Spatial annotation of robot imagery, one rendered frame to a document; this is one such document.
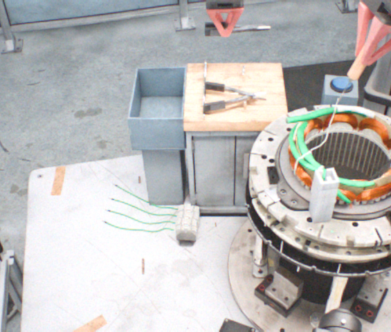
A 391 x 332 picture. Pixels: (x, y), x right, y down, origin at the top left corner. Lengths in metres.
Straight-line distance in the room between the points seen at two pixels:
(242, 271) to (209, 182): 0.20
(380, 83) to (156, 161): 0.57
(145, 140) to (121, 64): 1.98
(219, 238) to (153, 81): 0.37
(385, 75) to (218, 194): 0.49
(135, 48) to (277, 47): 0.78
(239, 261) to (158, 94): 0.40
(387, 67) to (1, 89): 2.20
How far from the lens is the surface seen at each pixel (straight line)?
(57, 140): 2.71
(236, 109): 1.11
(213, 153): 1.15
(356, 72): 0.84
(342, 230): 0.88
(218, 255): 1.22
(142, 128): 1.12
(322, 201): 0.85
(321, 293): 1.19
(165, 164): 1.21
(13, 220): 2.43
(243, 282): 1.16
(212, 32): 1.10
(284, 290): 1.12
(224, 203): 1.26
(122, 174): 1.40
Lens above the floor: 1.78
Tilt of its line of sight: 46 degrees down
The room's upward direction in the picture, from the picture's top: 3 degrees counter-clockwise
